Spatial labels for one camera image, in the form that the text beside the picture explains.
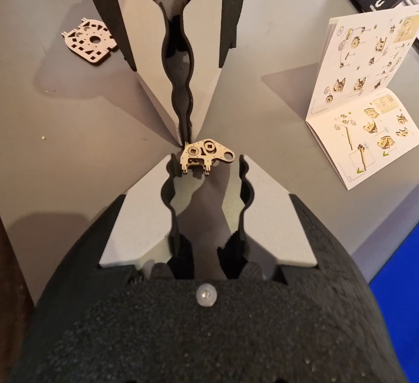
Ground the flat perforated wooden model plate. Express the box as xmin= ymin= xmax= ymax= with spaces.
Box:
xmin=61 ymin=17 xmax=118 ymax=66

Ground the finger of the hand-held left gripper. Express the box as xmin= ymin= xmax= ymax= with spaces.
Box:
xmin=115 ymin=0 xmax=184 ymax=147
xmin=170 ymin=0 xmax=225 ymax=144

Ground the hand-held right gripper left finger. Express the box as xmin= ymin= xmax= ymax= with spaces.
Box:
xmin=99 ymin=153 xmax=180 ymax=270

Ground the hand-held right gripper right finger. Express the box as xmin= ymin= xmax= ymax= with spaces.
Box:
xmin=239 ymin=154 xmax=319 ymax=268

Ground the small wooden model assembly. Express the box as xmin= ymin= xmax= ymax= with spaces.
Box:
xmin=179 ymin=138 xmax=236 ymax=177

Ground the blue box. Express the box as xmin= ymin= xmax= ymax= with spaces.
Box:
xmin=369 ymin=225 xmax=419 ymax=383

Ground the white instruction booklet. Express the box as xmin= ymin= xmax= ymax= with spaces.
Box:
xmin=305 ymin=6 xmax=419 ymax=191

